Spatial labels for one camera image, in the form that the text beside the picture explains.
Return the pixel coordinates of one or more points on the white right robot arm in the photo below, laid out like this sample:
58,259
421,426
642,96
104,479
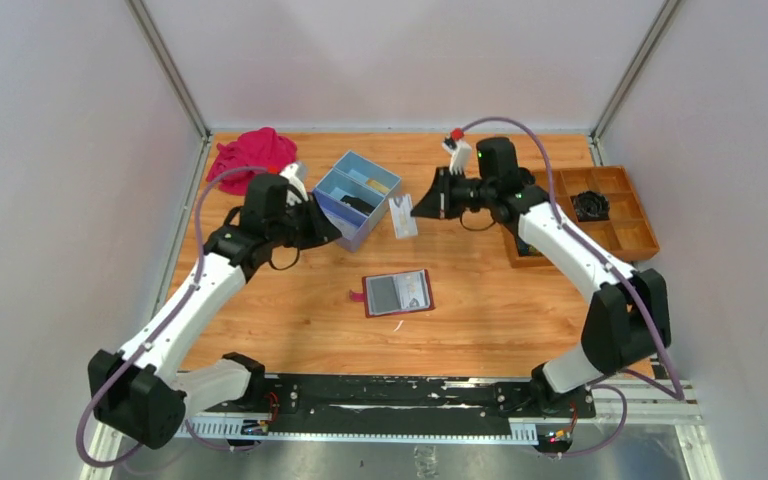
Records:
627,318

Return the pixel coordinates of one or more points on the silver VIP card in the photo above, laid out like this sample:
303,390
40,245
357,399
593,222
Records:
412,290

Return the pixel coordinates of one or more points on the wooden compartment tray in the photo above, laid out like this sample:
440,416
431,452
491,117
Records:
627,234

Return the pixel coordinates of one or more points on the crumpled pink cloth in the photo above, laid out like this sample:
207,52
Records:
262,148

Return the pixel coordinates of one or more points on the gold card in box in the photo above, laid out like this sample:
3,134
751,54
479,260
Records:
377,186

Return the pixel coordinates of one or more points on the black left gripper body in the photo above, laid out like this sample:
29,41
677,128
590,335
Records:
314,221

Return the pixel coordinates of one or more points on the red leather card holder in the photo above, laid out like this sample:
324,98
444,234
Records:
395,294

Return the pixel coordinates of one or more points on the blue compartment organizer box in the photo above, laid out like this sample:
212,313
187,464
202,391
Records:
354,195

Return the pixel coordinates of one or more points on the white diamond card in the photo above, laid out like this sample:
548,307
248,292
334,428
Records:
404,224

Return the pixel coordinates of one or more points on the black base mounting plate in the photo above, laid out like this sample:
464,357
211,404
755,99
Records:
403,406

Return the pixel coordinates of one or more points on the black item in box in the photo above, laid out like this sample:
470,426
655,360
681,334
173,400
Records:
358,204

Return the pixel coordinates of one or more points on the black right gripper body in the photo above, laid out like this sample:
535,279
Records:
447,195

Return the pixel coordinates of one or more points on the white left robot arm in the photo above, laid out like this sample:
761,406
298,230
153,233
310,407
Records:
140,390

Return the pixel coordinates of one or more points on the aluminium frame rail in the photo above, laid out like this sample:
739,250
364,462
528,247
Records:
636,402

